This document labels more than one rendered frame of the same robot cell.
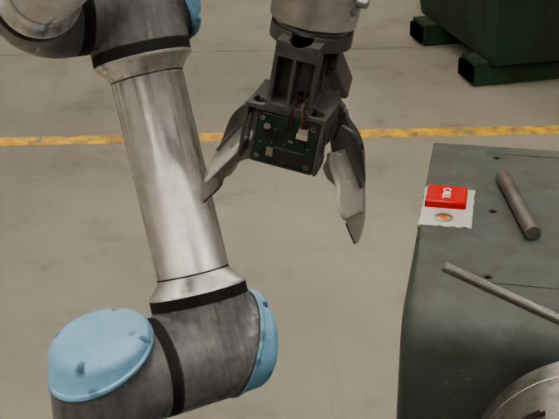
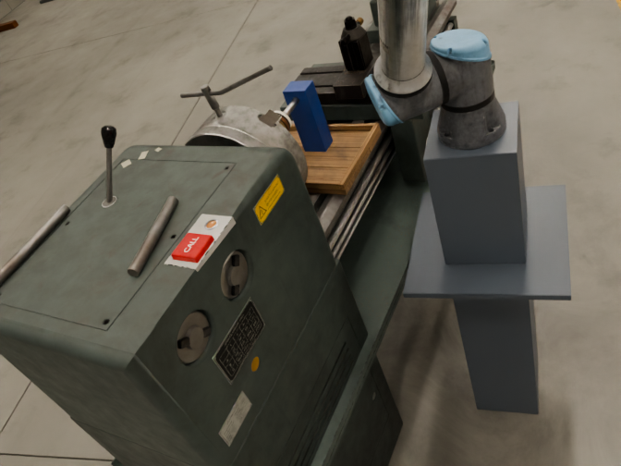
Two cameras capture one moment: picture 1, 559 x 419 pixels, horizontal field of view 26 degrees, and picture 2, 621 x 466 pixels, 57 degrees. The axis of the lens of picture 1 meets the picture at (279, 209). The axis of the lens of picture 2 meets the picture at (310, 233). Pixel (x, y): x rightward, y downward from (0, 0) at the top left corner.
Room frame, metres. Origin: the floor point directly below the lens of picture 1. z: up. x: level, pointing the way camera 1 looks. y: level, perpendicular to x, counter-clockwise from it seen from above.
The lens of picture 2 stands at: (2.28, 0.35, 1.88)
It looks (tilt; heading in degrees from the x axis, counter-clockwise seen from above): 40 degrees down; 210
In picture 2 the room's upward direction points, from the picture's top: 23 degrees counter-clockwise
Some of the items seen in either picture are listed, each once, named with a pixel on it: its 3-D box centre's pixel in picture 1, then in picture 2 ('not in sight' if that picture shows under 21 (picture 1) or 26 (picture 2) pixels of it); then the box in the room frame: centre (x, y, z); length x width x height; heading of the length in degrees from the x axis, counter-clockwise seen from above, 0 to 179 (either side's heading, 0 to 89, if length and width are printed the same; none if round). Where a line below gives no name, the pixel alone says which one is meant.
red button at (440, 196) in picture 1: (446, 199); (193, 248); (1.65, -0.25, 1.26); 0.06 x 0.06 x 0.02; 79
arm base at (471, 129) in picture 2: not in sight; (468, 111); (1.15, 0.20, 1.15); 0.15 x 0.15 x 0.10
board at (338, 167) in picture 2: not in sight; (312, 156); (0.89, -0.33, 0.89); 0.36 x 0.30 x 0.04; 79
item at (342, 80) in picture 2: not in sight; (359, 75); (0.61, -0.20, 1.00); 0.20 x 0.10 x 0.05; 169
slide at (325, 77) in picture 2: not in sight; (348, 83); (0.57, -0.26, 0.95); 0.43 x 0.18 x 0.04; 79
